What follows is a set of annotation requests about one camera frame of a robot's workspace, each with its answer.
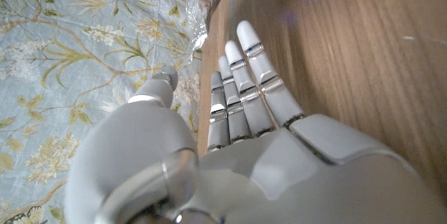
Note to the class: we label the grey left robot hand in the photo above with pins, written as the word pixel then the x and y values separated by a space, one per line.
pixel 297 175

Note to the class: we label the floral print backdrop cloth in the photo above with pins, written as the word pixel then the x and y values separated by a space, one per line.
pixel 70 60

